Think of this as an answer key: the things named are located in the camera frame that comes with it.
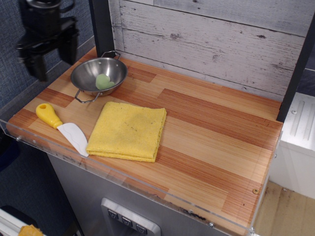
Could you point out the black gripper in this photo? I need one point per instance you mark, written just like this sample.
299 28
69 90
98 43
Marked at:
46 30

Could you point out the yellow handled white toy knife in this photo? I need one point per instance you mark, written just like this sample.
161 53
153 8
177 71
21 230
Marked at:
69 130

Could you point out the green toy vegetable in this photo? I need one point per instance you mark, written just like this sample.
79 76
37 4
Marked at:
103 82

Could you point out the folded yellow cloth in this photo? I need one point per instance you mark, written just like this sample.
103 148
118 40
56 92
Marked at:
126 131

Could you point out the stainless steel toy cabinet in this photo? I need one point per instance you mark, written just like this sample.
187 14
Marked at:
85 188

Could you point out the yellow object at bottom left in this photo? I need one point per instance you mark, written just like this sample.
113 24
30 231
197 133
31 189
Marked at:
30 230

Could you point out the silver button control panel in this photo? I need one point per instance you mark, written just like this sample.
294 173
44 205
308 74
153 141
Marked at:
124 222

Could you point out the white ribbed shelf unit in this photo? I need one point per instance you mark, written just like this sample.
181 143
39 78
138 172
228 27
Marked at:
294 164

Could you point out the clear acrylic guard rail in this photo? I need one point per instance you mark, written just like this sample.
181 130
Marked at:
214 175

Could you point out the right black frame post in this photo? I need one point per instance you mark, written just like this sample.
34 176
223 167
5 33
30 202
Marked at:
298 72

